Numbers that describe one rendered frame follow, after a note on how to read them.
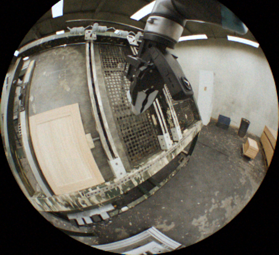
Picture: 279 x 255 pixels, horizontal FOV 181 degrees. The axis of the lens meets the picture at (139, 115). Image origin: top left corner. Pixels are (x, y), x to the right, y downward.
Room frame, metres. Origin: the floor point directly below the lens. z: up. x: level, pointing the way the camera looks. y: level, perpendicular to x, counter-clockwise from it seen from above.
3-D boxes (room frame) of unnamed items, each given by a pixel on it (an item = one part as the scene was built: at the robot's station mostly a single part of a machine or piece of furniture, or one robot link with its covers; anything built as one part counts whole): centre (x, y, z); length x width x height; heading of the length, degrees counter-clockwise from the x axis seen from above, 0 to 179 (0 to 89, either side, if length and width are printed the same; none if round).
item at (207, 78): (3.05, -2.63, 1.03); 0.61 x 0.58 x 2.05; 126
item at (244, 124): (1.54, -3.97, 0.33); 0.52 x 0.51 x 0.65; 126
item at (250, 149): (0.62, -3.04, 0.20); 0.61 x 0.53 x 0.40; 126
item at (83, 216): (0.02, 0.26, 0.69); 0.50 x 0.14 x 0.24; 128
